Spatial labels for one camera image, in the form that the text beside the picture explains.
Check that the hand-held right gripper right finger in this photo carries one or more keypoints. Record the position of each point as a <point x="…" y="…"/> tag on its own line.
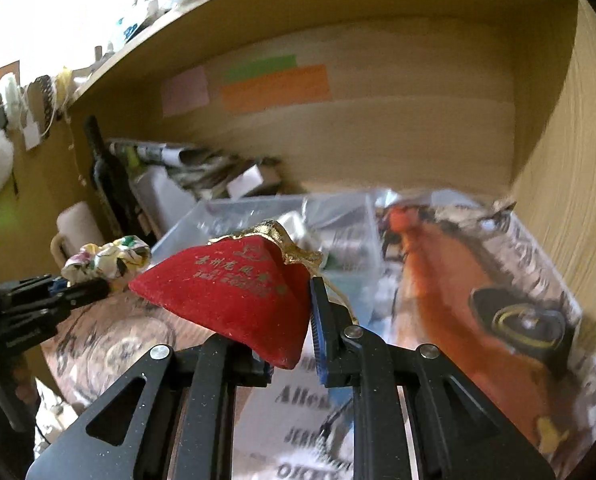
<point x="319" y="332"/>

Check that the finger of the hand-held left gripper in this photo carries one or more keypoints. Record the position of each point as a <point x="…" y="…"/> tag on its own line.
<point x="77" y="294"/>
<point x="37" y="322"/>

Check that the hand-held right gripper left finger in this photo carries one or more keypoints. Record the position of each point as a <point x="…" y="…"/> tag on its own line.
<point x="212" y="375"/>

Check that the floral cloth pouch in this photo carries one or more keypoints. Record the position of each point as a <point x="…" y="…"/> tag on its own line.
<point x="107" y="257"/>

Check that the red velvet pouch gold trim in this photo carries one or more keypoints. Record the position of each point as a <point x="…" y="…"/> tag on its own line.
<point x="237" y="295"/>

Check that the brown patterned round board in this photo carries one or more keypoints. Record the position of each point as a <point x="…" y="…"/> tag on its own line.
<point x="117" y="345"/>

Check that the white mug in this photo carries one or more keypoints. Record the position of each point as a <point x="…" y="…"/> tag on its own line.
<point x="77" y="225"/>

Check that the dark wine bottle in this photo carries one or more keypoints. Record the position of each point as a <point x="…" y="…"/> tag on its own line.
<point x="108" y="185"/>

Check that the white plastic container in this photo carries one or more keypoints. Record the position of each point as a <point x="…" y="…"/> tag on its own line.
<point x="160" y="197"/>

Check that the orange printed magazine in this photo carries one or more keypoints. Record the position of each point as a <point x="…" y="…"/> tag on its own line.
<point x="443" y="300"/>

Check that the clear plastic storage box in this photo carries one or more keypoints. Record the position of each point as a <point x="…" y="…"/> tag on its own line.
<point x="227" y="220"/>

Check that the hanging cardboard tags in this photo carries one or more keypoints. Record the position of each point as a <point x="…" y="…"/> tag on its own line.
<point x="40" y="110"/>

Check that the small white fluffy toy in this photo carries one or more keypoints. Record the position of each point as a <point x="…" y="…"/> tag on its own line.
<point x="10" y="95"/>

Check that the rolled newspaper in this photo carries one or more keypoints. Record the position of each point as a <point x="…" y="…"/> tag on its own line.
<point x="152" y="152"/>

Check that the small white cardboard box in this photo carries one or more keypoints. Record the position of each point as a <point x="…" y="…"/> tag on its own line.
<point x="253" y="181"/>

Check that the wooden shelf unit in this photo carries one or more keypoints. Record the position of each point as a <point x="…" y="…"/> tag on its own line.
<point x="378" y="150"/>

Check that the pink sticky note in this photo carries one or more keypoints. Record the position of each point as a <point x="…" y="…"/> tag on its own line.
<point x="185" y="91"/>

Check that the orange sticky note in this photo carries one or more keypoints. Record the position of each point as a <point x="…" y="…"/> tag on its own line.
<point x="275" y="89"/>

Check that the green sticky note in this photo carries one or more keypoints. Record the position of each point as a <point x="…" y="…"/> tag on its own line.
<point x="261" y="67"/>

